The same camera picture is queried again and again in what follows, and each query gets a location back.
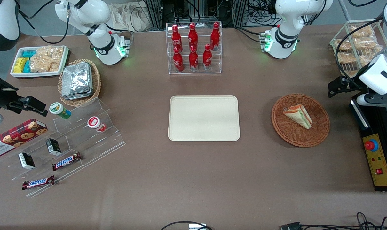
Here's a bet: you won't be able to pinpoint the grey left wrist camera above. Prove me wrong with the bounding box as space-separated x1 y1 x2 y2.
356 93 387 108

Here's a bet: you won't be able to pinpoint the red cola bottle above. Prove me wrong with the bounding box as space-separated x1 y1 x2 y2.
189 45 199 72
188 23 198 51
210 22 221 51
202 44 213 71
173 47 185 73
171 25 183 53

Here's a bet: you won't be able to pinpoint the clear acrylic bottle rack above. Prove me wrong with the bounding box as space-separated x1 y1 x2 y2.
165 21 223 75

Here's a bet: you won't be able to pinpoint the yellow control panel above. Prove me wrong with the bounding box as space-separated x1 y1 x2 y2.
362 133 387 187

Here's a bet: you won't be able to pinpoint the oval brown wicker basket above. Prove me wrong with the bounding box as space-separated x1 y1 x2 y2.
58 59 101 107

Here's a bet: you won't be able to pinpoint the beige cloth bag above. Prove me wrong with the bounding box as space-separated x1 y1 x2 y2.
110 3 150 33

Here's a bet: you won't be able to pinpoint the silver foil packet stack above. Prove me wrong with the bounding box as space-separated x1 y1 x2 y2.
61 62 93 101

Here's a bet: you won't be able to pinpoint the brown Snickers bar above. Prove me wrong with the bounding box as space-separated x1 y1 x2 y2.
22 175 55 191
51 152 82 172

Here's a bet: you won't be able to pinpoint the clear acrylic step stand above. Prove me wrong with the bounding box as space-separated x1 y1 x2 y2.
0 97 127 198

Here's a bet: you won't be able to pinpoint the wrapped bread pack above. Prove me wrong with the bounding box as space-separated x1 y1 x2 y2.
337 52 357 65
353 36 383 54
358 54 376 68
348 25 374 39
333 38 352 51

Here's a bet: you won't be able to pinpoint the beige plastic serving tray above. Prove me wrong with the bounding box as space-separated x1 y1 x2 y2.
168 95 241 142

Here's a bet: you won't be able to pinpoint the black cable connector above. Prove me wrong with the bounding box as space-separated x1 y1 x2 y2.
279 222 304 230

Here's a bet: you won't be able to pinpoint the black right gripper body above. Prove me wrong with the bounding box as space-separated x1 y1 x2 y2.
0 69 20 109

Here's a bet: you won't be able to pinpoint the black left arm base cables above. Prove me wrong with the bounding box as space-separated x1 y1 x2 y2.
234 26 265 44

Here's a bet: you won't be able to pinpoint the black tangled cable bundle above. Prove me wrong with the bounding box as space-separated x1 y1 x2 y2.
304 212 387 230

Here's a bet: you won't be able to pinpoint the white rectangular snack tray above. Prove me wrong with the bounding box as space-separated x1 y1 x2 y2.
10 45 69 79

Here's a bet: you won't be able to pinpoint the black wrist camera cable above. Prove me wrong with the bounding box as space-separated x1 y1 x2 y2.
335 19 383 94

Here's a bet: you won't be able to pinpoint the red emergency stop button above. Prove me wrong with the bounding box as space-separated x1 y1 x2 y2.
364 139 379 152

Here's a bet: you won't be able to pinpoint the black looped table cable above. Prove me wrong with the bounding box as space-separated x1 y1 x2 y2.
161 221 213 230

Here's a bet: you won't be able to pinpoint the small black box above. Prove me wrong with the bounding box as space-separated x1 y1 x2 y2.
18 152 36 170
45 138 62 156

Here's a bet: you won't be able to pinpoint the triangle sandwich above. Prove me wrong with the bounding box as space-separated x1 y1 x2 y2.
283 104 313 130

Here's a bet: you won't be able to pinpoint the clear bag of rice crackers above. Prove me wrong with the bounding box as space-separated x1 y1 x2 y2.
29 45 65 73

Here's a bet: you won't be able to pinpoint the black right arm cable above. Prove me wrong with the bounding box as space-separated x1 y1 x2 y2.
19 0 69 45

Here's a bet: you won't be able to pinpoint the white wire rack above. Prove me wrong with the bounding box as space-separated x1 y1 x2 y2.
329 19 387 78

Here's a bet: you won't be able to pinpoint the red tartan cookie box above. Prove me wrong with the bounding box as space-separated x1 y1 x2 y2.
0 118 48 158

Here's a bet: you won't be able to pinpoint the green lidded snack cup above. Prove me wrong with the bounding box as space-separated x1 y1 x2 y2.
49 102 72 120

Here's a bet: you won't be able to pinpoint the aluminium equipment frame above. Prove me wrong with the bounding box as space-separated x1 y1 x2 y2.
145 0 279 28

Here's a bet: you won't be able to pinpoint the round brown wicker basket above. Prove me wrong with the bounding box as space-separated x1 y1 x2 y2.
271 93 330 148

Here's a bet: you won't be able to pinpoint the yellow snack packet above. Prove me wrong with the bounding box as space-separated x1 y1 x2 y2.
13 57 29 74

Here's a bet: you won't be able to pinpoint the red lidded snack cup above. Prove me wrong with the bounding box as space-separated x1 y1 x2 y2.
87 116 107 133

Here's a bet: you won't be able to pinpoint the black machine housing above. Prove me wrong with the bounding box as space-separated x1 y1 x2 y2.
349 92 387 192

